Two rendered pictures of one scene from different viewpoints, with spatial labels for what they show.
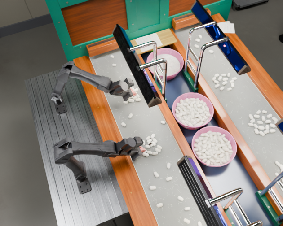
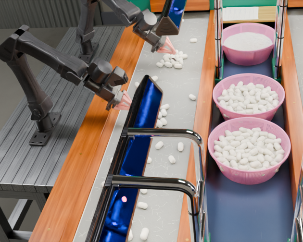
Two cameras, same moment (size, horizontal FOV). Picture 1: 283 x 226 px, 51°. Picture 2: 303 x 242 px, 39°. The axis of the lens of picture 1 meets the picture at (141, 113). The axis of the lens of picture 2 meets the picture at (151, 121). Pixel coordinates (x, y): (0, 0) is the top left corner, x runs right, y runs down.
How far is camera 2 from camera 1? 1.03 m
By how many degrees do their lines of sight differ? 29
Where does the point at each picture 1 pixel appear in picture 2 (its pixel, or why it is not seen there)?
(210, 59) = not seen: outside the picture
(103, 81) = (126, 6)
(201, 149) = (227, 144)
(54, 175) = (19, 116)
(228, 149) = (274, 161)
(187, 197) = (154, 193)
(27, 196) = not seen: hidden behind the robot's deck
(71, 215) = not seen: outside the picture
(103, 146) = (64, 57)
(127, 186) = (82, 146)
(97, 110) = (117, 61)
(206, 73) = not seen: outside the picture
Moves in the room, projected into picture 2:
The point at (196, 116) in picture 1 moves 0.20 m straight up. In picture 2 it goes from (249, 104) to (250, 59)
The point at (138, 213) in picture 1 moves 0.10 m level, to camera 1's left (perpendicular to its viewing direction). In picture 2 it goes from (68, 179) to (44, 171)
